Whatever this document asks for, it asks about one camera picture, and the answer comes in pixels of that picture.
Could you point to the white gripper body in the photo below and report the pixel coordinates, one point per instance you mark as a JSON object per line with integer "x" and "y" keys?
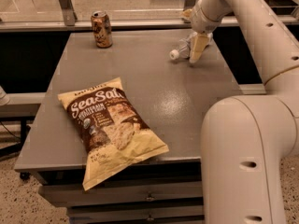
{"x": 200, "y": 20}

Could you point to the clear plastic water bottle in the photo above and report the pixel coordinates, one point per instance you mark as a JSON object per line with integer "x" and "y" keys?
{"x": 182, "y": 51}

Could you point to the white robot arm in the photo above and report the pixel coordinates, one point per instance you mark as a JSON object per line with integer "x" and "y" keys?
{"x": 244, "y": 138}

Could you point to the brown sea salt chip bag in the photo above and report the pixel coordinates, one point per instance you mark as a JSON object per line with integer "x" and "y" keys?
{"x": 113, "y": 133}

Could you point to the grey drawer cabinet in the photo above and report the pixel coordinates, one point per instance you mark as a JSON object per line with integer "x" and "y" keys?
{"x": 171, "y": 97}

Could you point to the brown soda can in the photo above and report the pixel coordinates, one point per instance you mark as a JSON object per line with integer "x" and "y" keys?
{"x": 101, "y": 29}

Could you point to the grey side bench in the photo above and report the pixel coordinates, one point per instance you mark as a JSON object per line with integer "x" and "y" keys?
{"x": 14, "y": 105}

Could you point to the lower grey drawer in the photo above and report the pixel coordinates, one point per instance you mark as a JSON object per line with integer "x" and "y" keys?
{"x": 151, "y": 215}

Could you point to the grey drawer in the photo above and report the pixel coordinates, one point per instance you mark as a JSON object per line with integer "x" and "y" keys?
{"x": 151, "y": 215}
{"x": 75, "y": 195}

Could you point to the upper grey drawer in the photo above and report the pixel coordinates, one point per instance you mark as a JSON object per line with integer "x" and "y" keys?
{"x": 75, "y": 195}

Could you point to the left metal railing post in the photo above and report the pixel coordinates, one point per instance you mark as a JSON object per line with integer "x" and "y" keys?
{"x": 68, "y": 12}

